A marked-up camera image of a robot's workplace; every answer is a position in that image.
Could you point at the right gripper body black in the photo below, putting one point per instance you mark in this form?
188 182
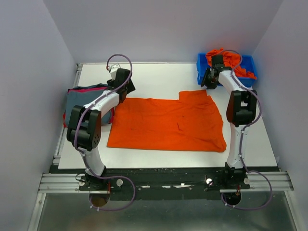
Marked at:
211 83

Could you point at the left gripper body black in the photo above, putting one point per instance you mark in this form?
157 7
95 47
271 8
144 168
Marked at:
129 87

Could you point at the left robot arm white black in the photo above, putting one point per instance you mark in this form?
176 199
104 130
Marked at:
87 116

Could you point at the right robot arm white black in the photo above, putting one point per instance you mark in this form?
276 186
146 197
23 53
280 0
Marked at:
241 110

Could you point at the folded dark teal t shirt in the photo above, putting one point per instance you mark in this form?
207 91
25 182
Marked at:
100 85

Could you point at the blue plastic bin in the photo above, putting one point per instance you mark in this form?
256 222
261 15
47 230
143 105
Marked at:
247 64

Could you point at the folded grey-blue t shirt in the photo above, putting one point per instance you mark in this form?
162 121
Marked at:
74 101

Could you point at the folded red t shirt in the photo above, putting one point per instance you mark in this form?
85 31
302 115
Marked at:
65 120

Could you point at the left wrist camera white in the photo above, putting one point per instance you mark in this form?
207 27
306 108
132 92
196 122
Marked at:
112 69

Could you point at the black mounting base rail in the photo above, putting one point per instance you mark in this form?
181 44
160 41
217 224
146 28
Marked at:
160 183

